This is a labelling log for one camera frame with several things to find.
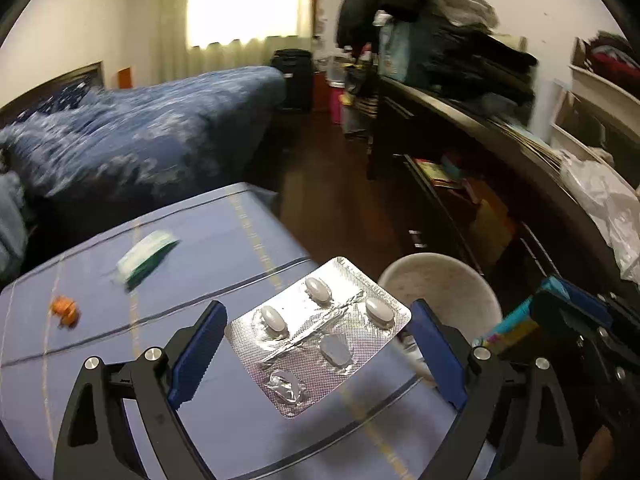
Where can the silver pill blister pack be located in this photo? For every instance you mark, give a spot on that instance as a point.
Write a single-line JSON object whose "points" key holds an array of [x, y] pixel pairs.
{"points": [[320, 340]]}

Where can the white shelf unit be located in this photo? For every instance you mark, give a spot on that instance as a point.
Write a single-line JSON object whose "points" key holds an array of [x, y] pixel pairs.
{"points": [[595, 105]]}

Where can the light blue blanket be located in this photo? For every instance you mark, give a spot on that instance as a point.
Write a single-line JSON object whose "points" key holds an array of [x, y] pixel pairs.
{"points": [[11, 220]]}

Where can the teal printed bag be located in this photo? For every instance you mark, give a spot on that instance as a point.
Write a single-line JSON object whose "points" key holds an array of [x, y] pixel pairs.
{"points": [[395, 52]]}

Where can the white plastic bag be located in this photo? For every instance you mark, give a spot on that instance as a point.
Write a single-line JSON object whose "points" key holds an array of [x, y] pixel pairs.
{"points": [[605, 200]]}

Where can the bed with blue duvet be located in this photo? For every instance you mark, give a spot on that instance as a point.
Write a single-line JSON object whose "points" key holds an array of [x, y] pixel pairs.
{"points": [[140, 125]]}

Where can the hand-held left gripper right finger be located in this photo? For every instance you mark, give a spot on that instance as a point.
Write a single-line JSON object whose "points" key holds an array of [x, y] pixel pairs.
{"points": [[440, 355]]}

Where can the dark wooden headboard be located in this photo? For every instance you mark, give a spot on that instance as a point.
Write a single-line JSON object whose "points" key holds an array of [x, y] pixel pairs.
{"points": [[45, 87]]}

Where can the dark wooden dresser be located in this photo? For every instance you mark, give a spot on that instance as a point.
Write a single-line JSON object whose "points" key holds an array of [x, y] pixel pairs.
{"points": [[510, 160]]}

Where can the white and green tissue packet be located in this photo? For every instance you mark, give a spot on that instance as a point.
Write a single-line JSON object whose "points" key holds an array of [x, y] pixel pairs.
{"points": [[145, 257]]}

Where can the pile of white clothes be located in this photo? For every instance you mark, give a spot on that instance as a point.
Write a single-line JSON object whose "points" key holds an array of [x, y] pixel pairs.
{"points": [[470, 5]]}

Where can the black suitcase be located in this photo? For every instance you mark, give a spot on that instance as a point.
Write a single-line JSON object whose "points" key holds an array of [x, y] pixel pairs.
{"points": [[294, 80]]}

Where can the small orange scrap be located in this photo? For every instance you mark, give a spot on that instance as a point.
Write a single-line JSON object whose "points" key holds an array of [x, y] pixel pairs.
{"points": [[66, 311]]}

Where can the white curtain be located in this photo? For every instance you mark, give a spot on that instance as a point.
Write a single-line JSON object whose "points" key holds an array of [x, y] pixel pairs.
{"points": [[165, 20]]}

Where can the colourful books in drawer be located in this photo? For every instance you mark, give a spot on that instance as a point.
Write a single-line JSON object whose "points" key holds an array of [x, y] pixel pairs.
{"points": [[470, 200]]}

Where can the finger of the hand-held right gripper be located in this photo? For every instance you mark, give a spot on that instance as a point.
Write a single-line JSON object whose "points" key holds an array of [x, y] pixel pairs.
{"points": [[582, 302], [565, 325]]}

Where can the pink bin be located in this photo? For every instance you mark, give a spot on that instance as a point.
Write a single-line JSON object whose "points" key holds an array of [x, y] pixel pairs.
{"points": [[336, 105]]}

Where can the black hanging jacket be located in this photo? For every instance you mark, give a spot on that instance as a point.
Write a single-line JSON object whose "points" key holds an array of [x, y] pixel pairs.
{"points": [[362, 5]]}

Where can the orange box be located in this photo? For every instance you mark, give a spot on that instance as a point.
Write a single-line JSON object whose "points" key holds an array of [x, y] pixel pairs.
{"points": [[125, 78]]}

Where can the white round bin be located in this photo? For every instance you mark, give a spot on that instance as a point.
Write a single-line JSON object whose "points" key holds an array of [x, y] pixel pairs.
{"points": [[440, 290]]}

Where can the pile of dark clothes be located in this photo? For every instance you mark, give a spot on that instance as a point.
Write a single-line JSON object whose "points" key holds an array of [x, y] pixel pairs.
{"points": [[470, 70]]}

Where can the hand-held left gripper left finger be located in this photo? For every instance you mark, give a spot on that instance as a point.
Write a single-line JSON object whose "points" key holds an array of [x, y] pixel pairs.
{"points": [[197, 355]]}

